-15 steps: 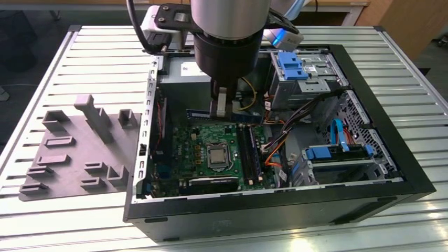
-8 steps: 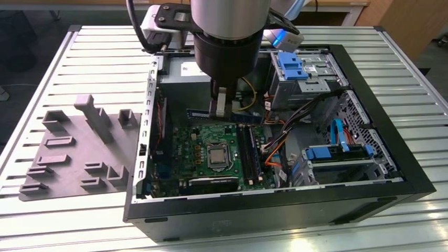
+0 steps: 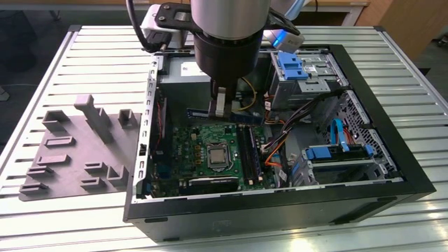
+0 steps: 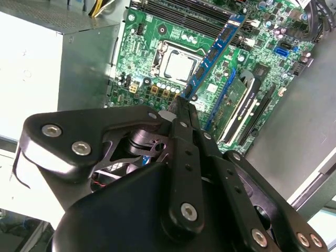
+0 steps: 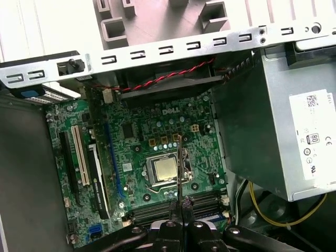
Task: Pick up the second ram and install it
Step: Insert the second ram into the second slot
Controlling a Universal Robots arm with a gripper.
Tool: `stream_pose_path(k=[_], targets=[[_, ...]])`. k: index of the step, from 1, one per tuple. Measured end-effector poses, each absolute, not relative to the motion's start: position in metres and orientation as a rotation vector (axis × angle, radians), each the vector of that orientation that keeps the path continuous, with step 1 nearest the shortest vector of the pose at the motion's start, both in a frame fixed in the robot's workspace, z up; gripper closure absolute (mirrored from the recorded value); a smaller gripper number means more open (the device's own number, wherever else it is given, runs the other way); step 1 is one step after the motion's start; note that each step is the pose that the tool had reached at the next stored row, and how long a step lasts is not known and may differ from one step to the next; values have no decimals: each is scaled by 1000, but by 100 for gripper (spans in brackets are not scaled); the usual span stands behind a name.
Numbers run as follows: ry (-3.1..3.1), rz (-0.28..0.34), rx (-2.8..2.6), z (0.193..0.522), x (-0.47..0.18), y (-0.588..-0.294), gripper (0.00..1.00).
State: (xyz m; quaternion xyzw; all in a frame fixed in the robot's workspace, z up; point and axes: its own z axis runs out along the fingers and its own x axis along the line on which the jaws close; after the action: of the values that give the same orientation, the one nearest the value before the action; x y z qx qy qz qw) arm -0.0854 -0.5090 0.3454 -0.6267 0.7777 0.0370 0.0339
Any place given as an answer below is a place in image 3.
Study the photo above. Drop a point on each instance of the wooden cabinet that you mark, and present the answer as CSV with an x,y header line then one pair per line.
x,y
410,23

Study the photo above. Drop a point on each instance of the metal drive cage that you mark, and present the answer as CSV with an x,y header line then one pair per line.
x,y
311,88

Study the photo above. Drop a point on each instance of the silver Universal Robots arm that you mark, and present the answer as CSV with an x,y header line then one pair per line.
x,y
227,15

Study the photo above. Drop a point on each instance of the white desk frame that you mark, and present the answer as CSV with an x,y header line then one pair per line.
x,y
354,15

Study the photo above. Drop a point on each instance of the hard disk in blue carrier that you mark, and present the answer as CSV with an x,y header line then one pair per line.
x,y
319,153

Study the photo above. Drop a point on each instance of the silver CPU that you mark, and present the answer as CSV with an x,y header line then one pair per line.
x,y
218,156

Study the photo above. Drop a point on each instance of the blue RAM stick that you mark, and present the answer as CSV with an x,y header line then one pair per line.
x,y
257,157
249,118

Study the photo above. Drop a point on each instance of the blue drive latch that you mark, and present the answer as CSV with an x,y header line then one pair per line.
x,y
291,68

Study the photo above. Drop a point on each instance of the green motherboard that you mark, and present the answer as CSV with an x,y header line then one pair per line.
x,y
182,147

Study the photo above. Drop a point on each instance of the black graphics card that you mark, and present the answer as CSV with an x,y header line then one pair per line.
x,y
210,186

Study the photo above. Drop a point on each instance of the black CPU socket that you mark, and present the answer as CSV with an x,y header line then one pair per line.
x,y
218,145

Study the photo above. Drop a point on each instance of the grey power supply unit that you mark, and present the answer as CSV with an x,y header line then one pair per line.
x,y
182,99

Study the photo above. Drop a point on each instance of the black case fan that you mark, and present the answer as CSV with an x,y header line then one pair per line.
x,y
169,141

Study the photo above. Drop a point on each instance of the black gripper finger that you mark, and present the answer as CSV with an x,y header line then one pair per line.
x,y
221,105

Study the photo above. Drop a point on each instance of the black PC case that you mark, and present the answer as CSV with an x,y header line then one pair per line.
x,y
245,218

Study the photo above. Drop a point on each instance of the metal disk bay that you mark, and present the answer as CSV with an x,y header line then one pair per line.
x,y
345,164

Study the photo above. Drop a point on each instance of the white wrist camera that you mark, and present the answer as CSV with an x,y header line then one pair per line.
x,y
151,21
293,42

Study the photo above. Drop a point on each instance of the grey parts rack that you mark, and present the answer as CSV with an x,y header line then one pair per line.
x,y
81,157

